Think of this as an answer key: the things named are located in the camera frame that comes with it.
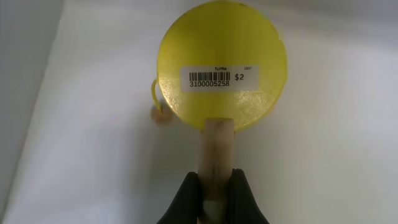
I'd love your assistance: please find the yellow rattle drum toy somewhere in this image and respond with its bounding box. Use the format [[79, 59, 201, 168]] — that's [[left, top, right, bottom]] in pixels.
[[150, 0, 289, 224]]

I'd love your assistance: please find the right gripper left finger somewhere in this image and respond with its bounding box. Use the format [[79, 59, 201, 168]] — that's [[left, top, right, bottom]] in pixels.
[[155, 170, 205, 224]]

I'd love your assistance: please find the white shelf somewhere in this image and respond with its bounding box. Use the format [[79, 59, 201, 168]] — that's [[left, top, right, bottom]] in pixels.
[[0, 0, 398, 224]]

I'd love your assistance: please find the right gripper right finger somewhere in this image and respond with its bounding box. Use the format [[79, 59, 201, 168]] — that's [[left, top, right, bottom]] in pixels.
[[226, 167, 271, 224]]

